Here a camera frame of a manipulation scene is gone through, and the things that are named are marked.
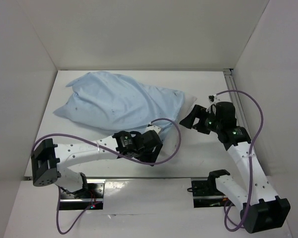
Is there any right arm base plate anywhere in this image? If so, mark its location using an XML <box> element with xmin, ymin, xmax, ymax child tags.
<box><xmin>187</xmin><ymin>178</ymin><xmax>231</xmax><ymax>208</ymax></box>

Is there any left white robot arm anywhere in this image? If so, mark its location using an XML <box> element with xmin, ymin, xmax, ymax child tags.
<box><xmin>31</xmin><ymin>129</ymin><xmax>163</xmax><ymax>198</ymax></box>

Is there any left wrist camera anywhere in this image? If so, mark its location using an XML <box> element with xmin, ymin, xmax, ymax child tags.
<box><xmin>145</xmin><ymin>124</ymin><xmax>162</xmax><ymax>135</ymax></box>

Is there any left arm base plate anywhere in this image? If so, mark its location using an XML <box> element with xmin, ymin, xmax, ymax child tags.
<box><xmin>59</xmin><ymin>179</ymin><xmax>105</xmax><ymax>211</ymax></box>

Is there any white pillow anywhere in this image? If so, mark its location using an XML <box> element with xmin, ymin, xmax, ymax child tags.
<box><xmin>154</xmin><ymin>92</ymin><xmax>197</xmax><ymax>162</ymax></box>

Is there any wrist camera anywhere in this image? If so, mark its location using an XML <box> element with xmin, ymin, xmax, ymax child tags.
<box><xmin>207</xmin><ymin>94</ymin><xmax>221</xmax><ymax>113</ymax></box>
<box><xmin>145</xmin><ymin>124</ymin><xmax>162</xmax><ymax>135</ymax></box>

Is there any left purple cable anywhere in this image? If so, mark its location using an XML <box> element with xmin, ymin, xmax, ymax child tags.
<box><xmin>31</xmin><ymin>118</ymin><xmax>182</xmax><ymax>235</ymax></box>

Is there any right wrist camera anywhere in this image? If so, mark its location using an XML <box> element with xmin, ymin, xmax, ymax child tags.
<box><xmin>207</xmin><ymin>94</ymin><xmax>221</xmax><ymax>113</ymax></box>

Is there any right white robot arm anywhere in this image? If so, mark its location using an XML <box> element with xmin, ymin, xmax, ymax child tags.
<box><xmin>180</xmin><ymin>102</ymin><xmax>291</xmax><ymax>234</ymax></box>

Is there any light blue pillowcase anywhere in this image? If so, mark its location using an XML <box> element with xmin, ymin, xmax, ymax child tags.
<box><xmin>54</xmin><ymin>71</ymin><xmax>185</xmax><ymax>131</ymax></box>

